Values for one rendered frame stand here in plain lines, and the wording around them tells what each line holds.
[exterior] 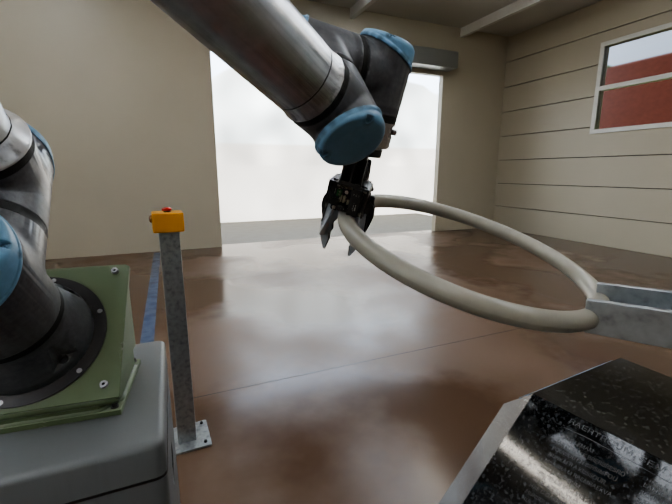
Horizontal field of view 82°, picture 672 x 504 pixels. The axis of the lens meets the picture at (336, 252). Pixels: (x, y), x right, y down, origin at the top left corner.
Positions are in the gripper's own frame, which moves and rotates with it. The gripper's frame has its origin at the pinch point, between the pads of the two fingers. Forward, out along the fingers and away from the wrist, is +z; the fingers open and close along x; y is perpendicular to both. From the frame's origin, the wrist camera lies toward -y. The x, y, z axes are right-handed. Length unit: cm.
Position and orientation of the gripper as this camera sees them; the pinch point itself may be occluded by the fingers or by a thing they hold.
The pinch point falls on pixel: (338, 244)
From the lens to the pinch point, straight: 76.9
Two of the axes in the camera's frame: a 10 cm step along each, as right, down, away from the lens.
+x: 9.5, 2.9, -1.0
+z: -2.3, 8.9, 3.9
